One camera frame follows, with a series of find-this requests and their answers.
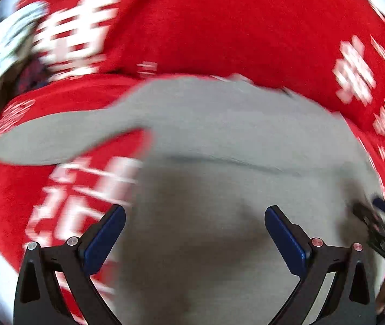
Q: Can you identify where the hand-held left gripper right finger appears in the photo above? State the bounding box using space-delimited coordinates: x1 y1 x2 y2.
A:
264 205 378 325

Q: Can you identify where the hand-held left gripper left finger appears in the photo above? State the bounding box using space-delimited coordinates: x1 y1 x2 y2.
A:
14 204 127 325

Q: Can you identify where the grey small garment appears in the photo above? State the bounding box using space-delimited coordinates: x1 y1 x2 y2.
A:
0 74 385 325

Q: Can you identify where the dark cloth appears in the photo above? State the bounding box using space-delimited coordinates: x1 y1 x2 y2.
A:
17 57 53 90

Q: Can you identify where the red printed blanket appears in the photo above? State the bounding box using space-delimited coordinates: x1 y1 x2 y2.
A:
0 0 385 325

